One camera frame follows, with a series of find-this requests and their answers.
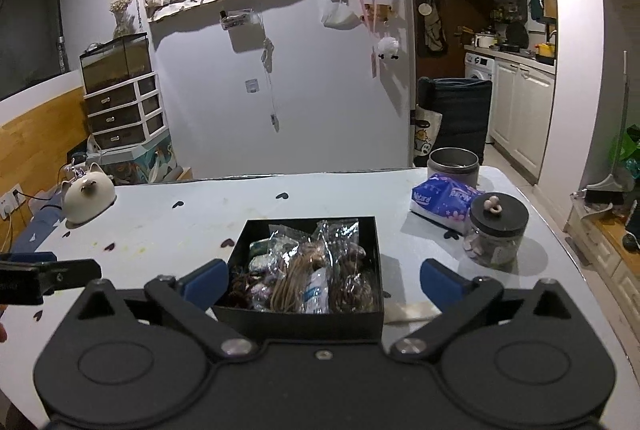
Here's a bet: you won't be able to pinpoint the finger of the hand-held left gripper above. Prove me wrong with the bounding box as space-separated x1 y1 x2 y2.
0 252 103 296

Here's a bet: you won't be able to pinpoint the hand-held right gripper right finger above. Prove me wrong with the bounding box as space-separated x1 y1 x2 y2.
390 259 576 358

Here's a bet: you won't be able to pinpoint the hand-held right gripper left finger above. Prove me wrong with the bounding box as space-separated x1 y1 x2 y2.
70 259 258 358

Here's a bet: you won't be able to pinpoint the black fluffy hair tie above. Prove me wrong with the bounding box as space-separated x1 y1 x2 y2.
225 271 258 309

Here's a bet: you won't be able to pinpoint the small clear packet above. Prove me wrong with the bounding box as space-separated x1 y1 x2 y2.
250 282 278 311

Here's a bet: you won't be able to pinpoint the green hair tie packet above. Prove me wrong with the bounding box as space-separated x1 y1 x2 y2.
248 224 312 283

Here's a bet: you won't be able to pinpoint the brown rubber band packet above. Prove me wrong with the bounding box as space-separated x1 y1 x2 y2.
270 242 328 313

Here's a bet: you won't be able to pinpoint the dark hair tie packet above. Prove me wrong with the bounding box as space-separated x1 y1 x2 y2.
330 255 378 313

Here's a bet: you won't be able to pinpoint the black storage box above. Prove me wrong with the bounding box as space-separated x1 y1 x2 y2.
212 216 385 342

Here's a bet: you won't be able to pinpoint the blue white packet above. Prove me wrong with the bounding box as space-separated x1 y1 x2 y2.
300 267 333 315

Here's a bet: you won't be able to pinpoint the brown hair tie packet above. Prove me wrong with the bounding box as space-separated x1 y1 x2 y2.
315 219 361 261

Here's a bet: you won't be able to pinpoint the beige cloth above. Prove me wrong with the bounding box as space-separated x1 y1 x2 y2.
384 301 436 325

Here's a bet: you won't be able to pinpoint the blue bedding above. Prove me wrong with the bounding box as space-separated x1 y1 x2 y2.
10 190 68 256

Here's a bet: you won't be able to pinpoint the cat-shaped ceramic lamp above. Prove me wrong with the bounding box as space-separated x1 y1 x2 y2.
61 162 117 227

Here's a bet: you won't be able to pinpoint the glass jar with black lid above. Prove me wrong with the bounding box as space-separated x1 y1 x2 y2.
464 192 530 268

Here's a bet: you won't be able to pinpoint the blue tissue pack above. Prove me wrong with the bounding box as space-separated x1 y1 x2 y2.
410 173 486 231

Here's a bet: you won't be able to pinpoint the metal canister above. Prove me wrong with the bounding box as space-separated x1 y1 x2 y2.
426 146 481 188

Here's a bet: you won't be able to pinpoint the teal printed cabinet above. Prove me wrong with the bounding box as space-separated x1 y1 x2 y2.
95 132 176 186

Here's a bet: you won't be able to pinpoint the cartoon tote bag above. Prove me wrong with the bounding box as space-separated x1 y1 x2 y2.
411 104 443 156

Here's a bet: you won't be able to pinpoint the white low cabinet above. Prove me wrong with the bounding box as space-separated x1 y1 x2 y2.
565 197 640 326

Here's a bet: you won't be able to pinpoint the white drawer unit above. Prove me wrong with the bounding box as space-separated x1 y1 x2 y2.
83 72 166 148

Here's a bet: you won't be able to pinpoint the white lower kitchen cabinets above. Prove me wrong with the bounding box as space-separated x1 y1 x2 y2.
487 57 556 183

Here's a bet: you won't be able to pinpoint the white washing machine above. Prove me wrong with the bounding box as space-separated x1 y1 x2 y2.
464 51 497 143

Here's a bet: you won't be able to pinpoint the glass fish tank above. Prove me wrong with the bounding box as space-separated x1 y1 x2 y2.
79 32 153 95

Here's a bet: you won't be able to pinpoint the green plastic bag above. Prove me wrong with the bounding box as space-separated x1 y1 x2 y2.
609 125 640 168

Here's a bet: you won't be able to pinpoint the white plush sheep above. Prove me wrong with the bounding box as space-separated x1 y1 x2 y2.
376 36 400 61

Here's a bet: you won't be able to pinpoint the vase of dried flowers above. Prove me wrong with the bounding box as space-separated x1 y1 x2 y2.
109 0 136 40

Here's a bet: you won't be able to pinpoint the black pan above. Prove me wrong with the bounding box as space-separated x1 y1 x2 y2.
505 21 531 48

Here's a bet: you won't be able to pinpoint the hanging apron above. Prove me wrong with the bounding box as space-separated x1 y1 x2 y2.
417 0 448 58

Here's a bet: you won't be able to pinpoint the white hanging bag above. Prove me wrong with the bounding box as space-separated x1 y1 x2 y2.
321 0 360 30

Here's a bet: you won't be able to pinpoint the pink ribbon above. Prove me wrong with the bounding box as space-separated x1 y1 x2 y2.
352 0 381 42

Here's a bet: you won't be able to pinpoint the black cable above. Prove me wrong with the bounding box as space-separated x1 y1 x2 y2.
15 190 66 213

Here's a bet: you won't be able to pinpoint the hanging string toy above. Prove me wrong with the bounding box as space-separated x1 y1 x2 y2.
261 37 282 133

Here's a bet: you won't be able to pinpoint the clear wall holder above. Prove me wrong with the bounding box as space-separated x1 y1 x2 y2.
219 9 261 31

